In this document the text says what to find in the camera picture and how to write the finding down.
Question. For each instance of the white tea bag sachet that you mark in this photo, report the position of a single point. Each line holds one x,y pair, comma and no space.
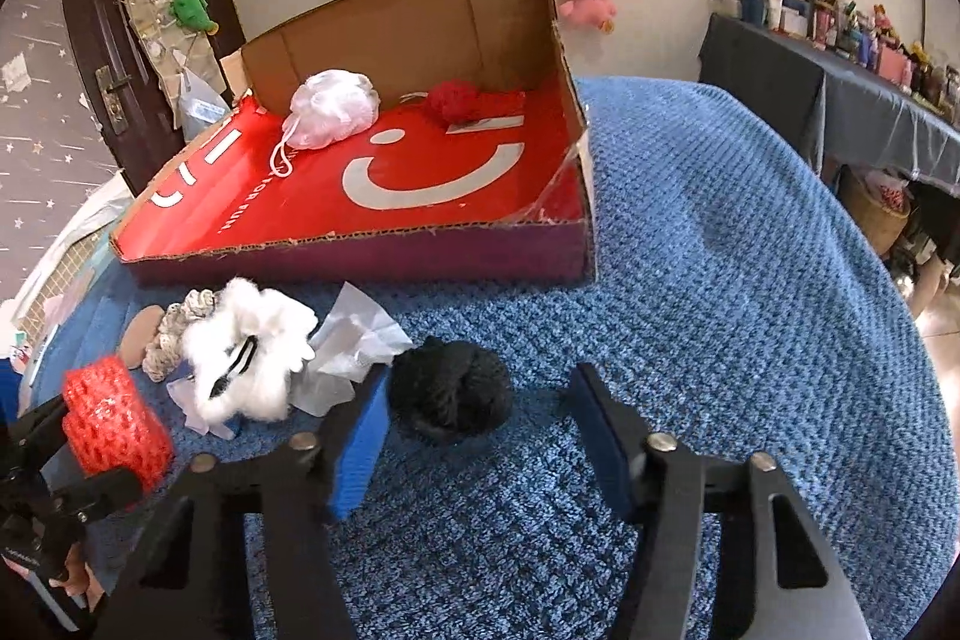
352,325

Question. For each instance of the row of bottles and jars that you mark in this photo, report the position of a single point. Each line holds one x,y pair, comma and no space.
862,29

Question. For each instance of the cardboard box with red lining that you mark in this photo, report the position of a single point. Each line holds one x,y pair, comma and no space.
450,40

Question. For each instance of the dark brown door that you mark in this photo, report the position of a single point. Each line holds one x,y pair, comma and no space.
82,10

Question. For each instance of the red knitted cloth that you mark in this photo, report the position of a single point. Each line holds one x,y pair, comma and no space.
457,100

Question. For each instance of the red mesh sponge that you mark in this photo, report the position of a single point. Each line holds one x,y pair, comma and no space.
105,415

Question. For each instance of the white fluffy scrunchie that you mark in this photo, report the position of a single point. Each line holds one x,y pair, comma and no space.
225,340

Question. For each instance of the person's left hand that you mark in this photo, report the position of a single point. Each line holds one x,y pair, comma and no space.
75,584

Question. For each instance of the white paper scrap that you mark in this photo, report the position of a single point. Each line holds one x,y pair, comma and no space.
195,411

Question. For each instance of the clear plastic bag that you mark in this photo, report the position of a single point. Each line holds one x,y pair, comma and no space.
199,108

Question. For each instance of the black yarn ball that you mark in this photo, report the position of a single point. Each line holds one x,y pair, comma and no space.
457,385

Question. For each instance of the green plush toy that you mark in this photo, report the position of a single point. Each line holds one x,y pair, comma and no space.
191,6

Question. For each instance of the table with dark cloth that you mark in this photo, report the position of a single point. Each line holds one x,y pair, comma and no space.
765,70

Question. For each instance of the beige hanging organizer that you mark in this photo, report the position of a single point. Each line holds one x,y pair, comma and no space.
157,51

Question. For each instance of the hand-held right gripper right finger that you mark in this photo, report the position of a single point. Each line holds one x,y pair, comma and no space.
600,445

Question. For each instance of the woven basket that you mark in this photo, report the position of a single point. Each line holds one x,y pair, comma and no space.
874,212

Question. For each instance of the pale bed sheet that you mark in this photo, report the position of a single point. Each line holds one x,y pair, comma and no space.
67,265

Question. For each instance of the cream crochet scrunchie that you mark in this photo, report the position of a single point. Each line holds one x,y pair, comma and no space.
169,332

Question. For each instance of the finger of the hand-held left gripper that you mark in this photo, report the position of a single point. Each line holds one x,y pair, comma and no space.
101,491
37,422

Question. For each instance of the beige round puff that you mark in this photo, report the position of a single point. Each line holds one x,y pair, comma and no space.
139,336

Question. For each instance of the white bath pouf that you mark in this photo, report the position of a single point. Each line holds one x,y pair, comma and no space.
330,104

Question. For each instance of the blue knitted blanket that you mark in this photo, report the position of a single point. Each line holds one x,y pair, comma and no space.
712,310

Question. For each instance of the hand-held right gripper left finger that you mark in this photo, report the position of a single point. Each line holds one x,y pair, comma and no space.
360,452

